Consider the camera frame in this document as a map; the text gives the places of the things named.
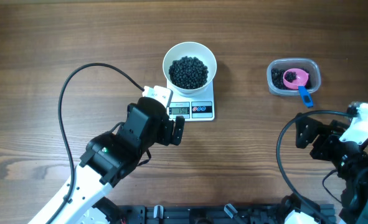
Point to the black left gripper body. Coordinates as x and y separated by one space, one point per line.
164 135

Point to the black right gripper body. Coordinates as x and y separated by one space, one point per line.
344 155

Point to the pink scoop blue handle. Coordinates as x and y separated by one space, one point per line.
299 84

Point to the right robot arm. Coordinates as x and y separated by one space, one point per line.
354 198

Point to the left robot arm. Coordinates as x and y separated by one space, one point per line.
110 157

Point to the white digital kitchen scale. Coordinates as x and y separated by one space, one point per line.
192 105

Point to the black beans in bowl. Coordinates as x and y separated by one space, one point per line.
188 73

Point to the white round bowl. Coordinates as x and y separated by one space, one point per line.
191 49

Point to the black beans in scoop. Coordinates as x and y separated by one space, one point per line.
290 76

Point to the clear plastic food container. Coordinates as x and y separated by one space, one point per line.
287 63

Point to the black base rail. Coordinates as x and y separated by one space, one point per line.
290 210

